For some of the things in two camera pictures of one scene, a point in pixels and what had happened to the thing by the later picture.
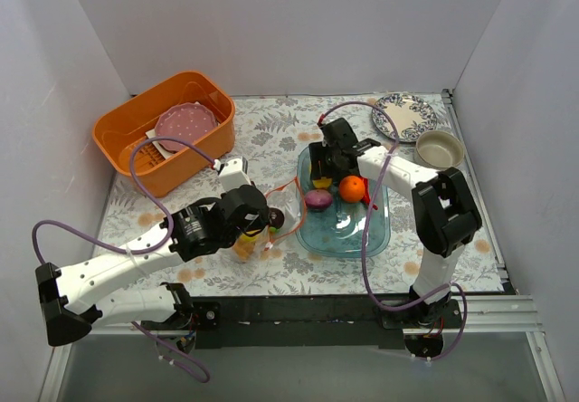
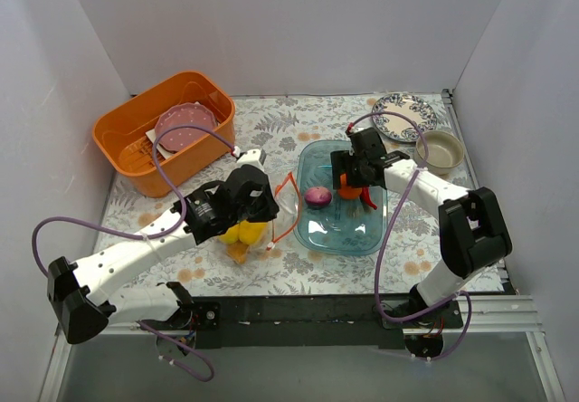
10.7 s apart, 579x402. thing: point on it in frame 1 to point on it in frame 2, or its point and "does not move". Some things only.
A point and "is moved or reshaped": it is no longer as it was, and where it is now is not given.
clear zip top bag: [287, 197] is moved or reshaped
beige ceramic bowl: [440, 149] does not move
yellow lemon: [250, 239] is moved or reshaped
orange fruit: [352, 189] does not move
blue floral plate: [412, 115] does not move
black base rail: [310, 321] does not move
